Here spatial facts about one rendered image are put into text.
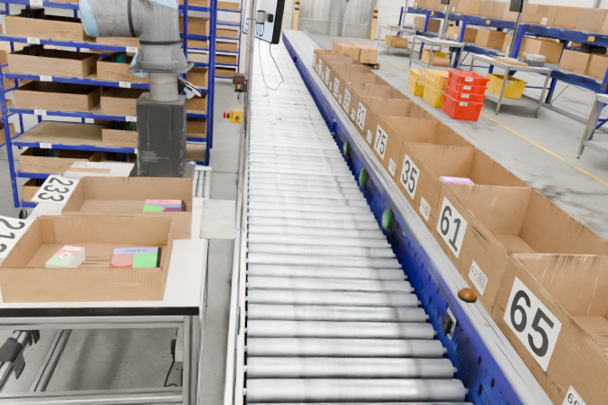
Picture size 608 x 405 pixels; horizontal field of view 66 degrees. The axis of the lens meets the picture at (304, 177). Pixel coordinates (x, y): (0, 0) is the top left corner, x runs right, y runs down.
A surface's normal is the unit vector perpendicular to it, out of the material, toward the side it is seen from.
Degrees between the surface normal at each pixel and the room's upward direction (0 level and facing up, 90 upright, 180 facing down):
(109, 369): 0
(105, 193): 89
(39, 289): 91
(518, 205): 90
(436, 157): 90
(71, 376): 0
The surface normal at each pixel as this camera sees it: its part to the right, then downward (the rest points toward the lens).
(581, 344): -0.99, -0.05
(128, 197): 0.20, 0.36
